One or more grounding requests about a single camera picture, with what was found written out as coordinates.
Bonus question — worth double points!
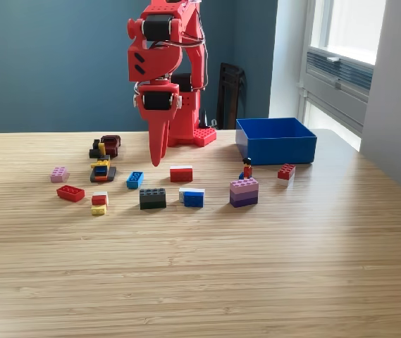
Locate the pink purple brick stack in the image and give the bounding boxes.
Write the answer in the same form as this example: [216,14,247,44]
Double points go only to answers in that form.
[229,177,259,208]

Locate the dark red toy car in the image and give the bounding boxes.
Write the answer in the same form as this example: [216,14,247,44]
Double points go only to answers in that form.
[100,134,121,158]

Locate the light blue lego brick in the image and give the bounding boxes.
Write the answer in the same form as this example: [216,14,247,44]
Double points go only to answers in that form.
[126,171,144,190]

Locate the red lego brick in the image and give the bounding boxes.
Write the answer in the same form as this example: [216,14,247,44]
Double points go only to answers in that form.
[56,184,86,203]

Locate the black lego brick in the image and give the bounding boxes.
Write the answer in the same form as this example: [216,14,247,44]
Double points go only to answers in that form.
[139,187,168,211]

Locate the white window frame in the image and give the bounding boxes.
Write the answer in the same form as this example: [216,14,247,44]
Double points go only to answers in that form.
[307,0,387,66]

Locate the pink lego brick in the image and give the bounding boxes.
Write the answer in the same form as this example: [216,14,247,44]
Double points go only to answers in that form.
[50,166,69,183]

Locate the blue plastic bin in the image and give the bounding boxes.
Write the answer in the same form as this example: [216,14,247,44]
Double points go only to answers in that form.
[235,117,318,165]

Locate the yellow black toy digger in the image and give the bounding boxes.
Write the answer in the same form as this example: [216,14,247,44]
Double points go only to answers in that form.
[88,139,118,183]

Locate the red and white brick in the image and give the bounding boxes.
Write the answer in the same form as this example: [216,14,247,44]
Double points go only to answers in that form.
[170,165,194,183]

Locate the white red yellow brick stack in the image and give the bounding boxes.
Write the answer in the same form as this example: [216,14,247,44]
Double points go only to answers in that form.
[90,191,110,216]

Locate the blue and white brick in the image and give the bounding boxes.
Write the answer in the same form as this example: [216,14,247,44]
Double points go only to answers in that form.
[178,187,206,208]

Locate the grey window vent grille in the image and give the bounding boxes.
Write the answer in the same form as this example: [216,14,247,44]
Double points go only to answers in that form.
[306,49,374,92]

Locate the red brick on white brick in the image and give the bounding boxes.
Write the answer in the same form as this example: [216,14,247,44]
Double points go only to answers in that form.
[277,163,297,187]

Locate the red lego toy figure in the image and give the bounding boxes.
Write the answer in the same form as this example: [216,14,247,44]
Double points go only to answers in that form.
[238,157,254,180]

